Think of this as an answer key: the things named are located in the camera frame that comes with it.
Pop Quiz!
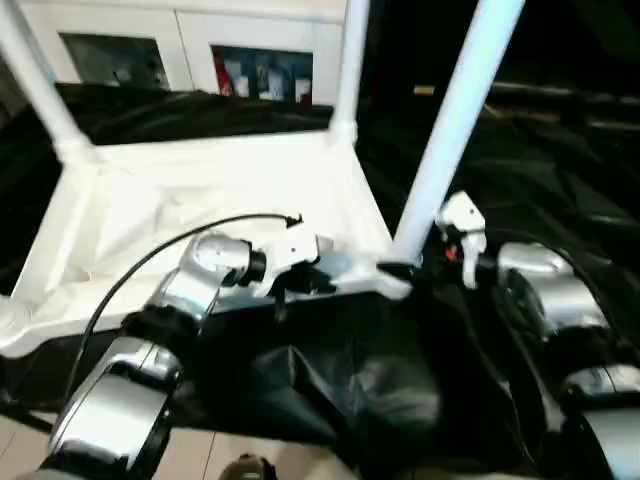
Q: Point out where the black work mat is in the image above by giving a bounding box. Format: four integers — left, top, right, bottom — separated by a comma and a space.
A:
0, 82, 640, 471

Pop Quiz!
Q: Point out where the white glass-door cabinet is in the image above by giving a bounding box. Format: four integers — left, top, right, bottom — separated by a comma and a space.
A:
9, 0, 347, 109

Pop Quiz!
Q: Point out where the white plastic table top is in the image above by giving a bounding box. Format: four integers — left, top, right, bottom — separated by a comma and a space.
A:
0, 127, 417, 360

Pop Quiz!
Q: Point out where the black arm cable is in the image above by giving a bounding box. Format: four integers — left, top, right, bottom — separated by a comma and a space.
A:
559, 247, 640, 351
64, 213, 305, 401

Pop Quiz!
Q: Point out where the black piano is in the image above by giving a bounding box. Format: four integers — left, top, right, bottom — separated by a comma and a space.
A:
349, 0, 640, 121

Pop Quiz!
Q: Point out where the grey curtain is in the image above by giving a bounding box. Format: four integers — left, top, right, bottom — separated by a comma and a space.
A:
0, 54, 31, 124

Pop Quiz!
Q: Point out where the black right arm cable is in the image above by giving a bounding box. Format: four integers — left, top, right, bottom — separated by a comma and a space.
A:
559, 247, 640, 351

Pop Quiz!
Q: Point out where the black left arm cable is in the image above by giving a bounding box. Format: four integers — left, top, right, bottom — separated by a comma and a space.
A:
64, 213, 305, 401

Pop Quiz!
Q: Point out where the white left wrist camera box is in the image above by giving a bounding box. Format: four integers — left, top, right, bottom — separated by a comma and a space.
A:
258, 223, 322, 287

